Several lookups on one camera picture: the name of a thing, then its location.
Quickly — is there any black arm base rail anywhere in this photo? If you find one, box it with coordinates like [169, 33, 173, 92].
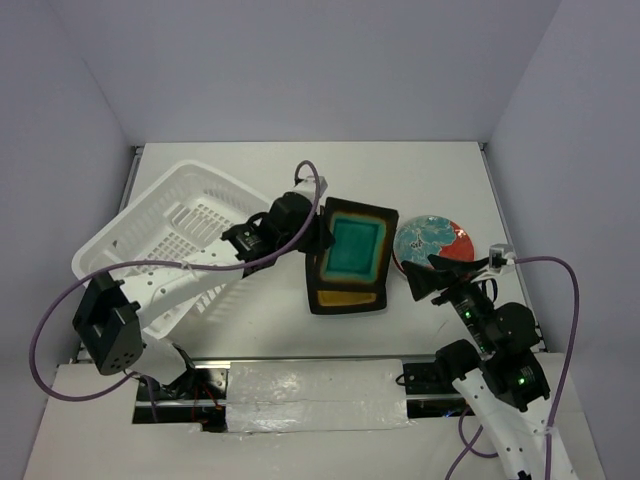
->
[132, 359, 466, 434]

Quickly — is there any white plastic dish rack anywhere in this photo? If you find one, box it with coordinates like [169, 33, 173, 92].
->
[71, 161, 271, 339]

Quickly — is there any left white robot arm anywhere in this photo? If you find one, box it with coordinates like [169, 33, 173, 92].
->
[73, 180, 333, 399]

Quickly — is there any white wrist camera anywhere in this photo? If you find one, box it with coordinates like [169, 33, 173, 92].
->
[471, 244, 516, 281]
[292, 175, 328, 202]

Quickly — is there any small red floral round plate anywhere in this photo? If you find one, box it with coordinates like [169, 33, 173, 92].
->
[392, 244, 414, 276]

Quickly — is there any yellow square plate black rim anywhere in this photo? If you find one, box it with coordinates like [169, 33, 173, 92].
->
[305, 255, 387, 316]

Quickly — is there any teal square plate black rim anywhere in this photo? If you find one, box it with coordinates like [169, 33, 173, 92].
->
[310, 197, 399, 293]

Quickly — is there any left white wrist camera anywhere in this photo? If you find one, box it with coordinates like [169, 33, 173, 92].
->
[292, 175, 328, 202]

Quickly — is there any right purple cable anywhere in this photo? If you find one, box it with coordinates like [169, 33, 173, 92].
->
[444, 254, 582, 480]

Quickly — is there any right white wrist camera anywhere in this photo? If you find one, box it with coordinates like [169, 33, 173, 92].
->
[471, 244, 516, 281]

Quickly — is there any large red floral round plate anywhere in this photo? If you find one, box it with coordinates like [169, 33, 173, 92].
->
[392, 215, 475, 267]

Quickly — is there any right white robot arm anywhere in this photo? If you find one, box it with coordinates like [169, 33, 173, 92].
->
[402, 245, 578, 479]

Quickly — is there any silver foil tape patch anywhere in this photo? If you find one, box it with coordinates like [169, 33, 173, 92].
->
[226, 359, 410, 433]

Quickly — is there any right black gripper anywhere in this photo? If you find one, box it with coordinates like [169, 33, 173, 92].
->
[399, 251, 495, 350]

